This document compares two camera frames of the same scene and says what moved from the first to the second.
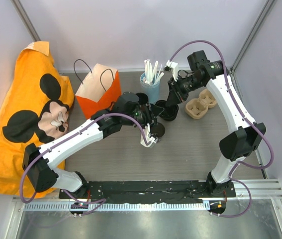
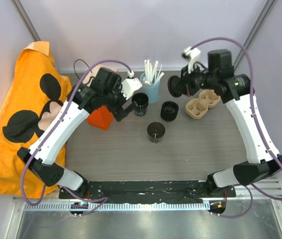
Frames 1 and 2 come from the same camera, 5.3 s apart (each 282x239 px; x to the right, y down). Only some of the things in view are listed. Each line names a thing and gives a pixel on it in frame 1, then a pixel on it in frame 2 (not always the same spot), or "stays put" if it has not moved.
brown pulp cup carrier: (197, 107) stays put
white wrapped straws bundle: (151, 77) stays put
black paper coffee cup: (158, 130) stays put
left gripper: (151, 110) -> (118, 111)
